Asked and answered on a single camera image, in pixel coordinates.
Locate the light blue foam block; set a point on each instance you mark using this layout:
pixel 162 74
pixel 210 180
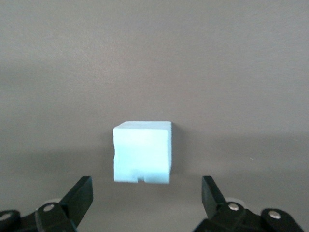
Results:
pixel 141 154

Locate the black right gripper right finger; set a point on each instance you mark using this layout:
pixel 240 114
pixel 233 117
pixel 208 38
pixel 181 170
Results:
pixel 217 212

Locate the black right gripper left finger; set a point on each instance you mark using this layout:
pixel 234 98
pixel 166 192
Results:
pixel 72 207

